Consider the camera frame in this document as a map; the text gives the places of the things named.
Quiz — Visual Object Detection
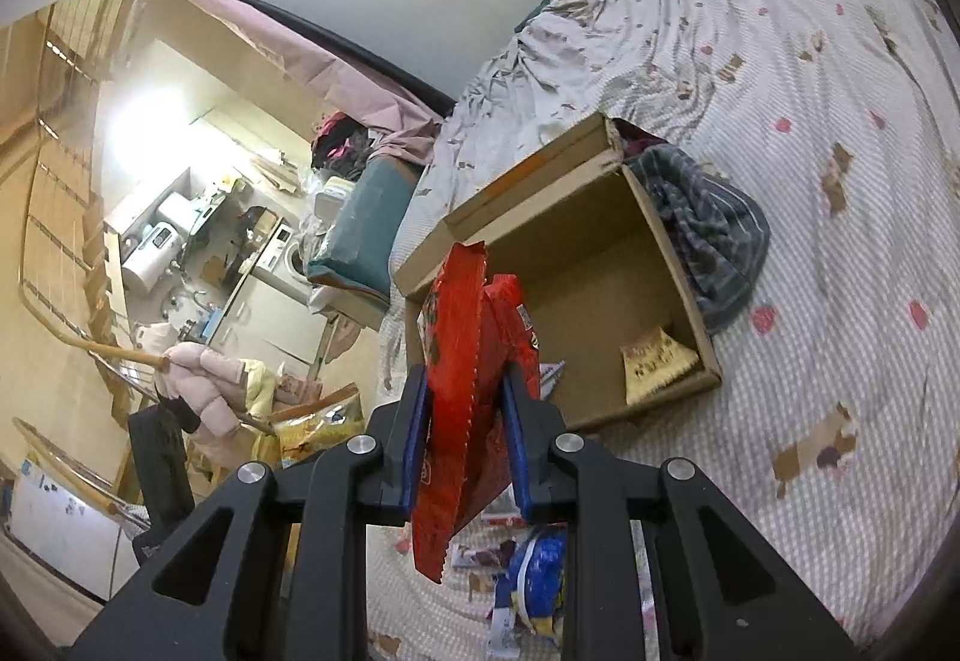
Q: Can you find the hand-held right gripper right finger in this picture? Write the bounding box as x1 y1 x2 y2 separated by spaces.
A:
501 368 860 661

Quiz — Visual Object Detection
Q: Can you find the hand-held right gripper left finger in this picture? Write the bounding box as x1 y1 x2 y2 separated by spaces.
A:
67 365 432 661

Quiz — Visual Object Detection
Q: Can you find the red snack packet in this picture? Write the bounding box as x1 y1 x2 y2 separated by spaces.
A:
411 241 542 585

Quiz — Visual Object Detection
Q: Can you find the shiny blue snack packet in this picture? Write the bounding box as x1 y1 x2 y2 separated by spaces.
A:
491 526 571 636

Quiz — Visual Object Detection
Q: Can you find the yellow snack packet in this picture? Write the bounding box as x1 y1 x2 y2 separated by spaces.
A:
619 325 698 405

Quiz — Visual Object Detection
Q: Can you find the brown cardboard box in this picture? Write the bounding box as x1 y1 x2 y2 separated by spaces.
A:
391 112 725 433

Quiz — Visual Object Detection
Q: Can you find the large yellow snack bag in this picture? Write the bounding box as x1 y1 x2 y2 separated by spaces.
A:
270 385 361 471

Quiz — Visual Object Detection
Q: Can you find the white purple snack packet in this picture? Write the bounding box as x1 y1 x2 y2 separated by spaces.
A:
450 541 517 576

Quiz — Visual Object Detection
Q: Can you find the pale yellow cloth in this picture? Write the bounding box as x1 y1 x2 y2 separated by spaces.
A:
240 361 282 414

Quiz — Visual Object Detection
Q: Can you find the white cabinet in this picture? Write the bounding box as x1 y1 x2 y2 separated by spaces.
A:
202 271 331 377

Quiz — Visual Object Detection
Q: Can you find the pink padded jacket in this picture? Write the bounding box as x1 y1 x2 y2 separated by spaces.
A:
161 342 248 441

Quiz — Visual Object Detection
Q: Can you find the white washing machine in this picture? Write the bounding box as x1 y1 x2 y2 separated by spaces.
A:
251 222 312 302

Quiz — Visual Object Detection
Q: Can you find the teal cushion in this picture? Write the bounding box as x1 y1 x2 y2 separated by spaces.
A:
304 155 421 302

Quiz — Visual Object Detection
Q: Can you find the white plastic container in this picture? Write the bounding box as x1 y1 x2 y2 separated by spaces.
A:
311 177 353 220

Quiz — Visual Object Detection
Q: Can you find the grey striped cloth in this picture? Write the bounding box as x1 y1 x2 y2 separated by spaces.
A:
626 143 772 336

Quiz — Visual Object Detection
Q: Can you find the dark pink clothes pile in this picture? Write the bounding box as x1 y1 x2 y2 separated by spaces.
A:
311 112 376 178

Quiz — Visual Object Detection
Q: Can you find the wooden clothes rack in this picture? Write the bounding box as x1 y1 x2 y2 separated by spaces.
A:
19 278 278 437

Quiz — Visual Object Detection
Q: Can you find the white water heater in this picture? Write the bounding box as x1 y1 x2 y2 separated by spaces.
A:
120 222 185 291

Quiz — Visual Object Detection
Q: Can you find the printed bedsheet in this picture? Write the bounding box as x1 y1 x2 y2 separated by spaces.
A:
367 0 960 661

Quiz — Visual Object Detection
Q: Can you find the white board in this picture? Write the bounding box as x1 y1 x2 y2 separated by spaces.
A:
11 458 121 587

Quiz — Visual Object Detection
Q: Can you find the pink cloth sheet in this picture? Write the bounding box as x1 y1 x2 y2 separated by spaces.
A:
154 0 451 163

